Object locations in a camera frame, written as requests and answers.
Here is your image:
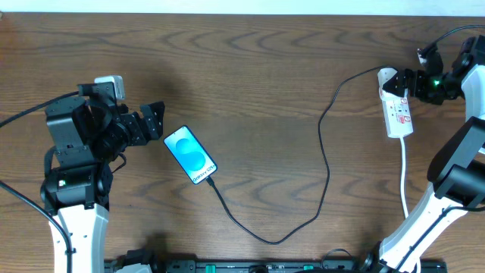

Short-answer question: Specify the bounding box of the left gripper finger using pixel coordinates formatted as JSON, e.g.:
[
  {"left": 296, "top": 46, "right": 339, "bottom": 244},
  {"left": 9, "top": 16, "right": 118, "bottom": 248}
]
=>
[
  {"left": 150, "top": 101, "right": 165, "bottom": 129},
  {"left": 140, "top": 104, "right": 163, "bottom": 140}
]

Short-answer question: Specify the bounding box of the blue Samsung Galaxy smartphone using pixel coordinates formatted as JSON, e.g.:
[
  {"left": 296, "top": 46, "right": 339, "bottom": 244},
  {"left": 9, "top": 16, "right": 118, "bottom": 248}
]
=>
[{"left": 164, "top": 125, "right": 217, "bottom": 184}]

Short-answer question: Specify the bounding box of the black USB charging cable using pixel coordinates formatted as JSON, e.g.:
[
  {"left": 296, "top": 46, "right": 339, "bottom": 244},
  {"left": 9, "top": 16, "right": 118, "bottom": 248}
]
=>
[{"left": 205, "top": 64, "right": 390, "bottom": 246}]

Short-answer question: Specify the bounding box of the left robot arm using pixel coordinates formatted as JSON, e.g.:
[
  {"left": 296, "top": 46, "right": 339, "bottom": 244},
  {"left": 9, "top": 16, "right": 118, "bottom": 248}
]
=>
[{"left": 40, "top": 82, "right": 165, "bottom": 272}]

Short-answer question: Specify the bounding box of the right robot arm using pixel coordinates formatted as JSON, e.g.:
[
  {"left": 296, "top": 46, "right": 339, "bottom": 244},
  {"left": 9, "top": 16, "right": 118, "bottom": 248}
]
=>
[{"left": 362, "top": 36, "right": 484, "bottom": 272}]

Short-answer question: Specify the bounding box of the white USB charger adapter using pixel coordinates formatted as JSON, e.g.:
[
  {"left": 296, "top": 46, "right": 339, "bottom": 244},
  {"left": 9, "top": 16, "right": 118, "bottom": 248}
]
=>
[{"left": 377, "top": 67, "right": 398, "bottom": 89}]

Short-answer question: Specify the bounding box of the white power strip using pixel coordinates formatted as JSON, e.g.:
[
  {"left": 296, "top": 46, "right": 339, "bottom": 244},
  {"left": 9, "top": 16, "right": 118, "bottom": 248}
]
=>
[{"left": 379, "top": 87, "right": 414, "bottom": 139}]

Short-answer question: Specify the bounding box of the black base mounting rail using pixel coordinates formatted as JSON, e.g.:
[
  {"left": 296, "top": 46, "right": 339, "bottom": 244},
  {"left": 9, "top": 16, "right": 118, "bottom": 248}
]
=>
[{"left": 104, "top": 248, "right": 448, "bottom": 273}]

